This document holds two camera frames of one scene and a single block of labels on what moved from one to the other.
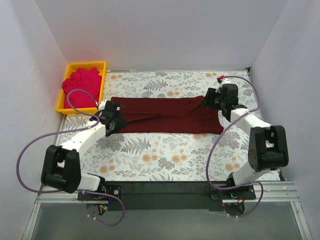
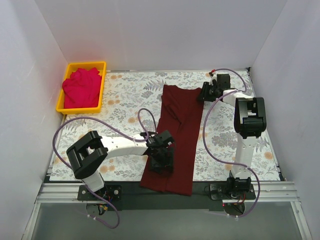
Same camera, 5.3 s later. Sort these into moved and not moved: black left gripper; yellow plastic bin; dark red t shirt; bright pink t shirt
Moved: black left gripper; dark red t shirt
Not moved: bright pink t shirt; yellow plastic bin
